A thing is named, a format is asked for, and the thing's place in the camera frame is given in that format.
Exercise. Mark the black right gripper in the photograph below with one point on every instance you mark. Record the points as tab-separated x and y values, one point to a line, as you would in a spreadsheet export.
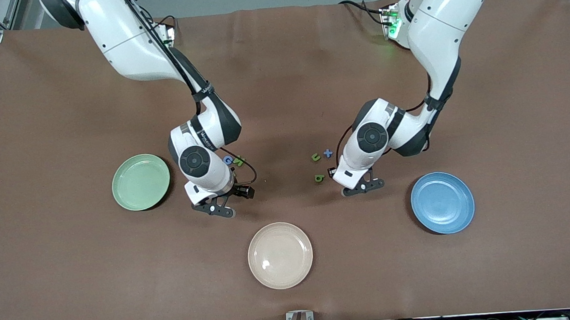
237	189

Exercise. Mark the green letter q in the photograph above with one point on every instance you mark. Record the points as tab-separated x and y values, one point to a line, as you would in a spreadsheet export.
319	178

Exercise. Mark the blue letter t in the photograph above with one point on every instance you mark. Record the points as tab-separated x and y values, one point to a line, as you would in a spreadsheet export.
328	153

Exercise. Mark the green letter u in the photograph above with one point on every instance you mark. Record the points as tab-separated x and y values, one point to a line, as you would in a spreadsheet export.
314	158

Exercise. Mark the green letter N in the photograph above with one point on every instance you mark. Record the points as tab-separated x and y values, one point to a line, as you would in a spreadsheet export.
239	160

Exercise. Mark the blue letter G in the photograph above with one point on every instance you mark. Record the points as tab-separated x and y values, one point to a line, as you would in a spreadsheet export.
225	159

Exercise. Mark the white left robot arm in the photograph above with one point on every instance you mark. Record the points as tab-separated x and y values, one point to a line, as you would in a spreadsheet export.
436	29

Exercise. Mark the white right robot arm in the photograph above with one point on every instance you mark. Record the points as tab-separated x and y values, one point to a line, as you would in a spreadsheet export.
121	36

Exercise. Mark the beige plate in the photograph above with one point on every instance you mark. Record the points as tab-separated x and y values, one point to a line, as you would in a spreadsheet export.
280	255

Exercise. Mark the brown table mat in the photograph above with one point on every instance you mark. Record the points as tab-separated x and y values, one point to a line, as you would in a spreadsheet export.
281	105

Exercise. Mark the green plate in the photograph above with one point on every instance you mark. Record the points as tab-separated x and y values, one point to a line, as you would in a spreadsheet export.
141	182

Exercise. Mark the blue plate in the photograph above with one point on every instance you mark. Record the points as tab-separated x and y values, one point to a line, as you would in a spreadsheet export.
442	202

